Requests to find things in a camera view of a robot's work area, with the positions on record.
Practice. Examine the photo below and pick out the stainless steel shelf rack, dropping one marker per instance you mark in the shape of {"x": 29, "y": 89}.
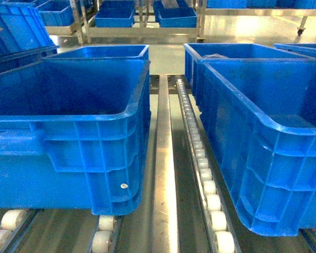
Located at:
{"x": 169, "y": 218}

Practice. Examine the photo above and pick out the blue bin rear left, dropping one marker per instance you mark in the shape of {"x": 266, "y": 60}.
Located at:
{"x": 128, "y": 52}

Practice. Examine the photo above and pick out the blue bin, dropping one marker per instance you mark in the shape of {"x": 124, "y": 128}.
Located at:
{"x": 260, "y": 118}
{"x": 128, "y": 52}
{"x": 197, "y": 54}
{"x": 74, "y": 135}

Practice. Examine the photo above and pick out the blue bin rear right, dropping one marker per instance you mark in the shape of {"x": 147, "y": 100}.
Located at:
{"x": 197, "y": 54}

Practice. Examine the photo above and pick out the blue bin front left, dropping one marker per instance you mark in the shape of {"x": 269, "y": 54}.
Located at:
{"x": 74, "y": 135}

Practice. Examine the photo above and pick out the blue bin front right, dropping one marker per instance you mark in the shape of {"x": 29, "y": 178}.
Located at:
{"x": 260, "y": 118}

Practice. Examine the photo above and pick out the white roller track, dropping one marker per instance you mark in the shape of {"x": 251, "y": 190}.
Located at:
{"x": 216, "y": 221}

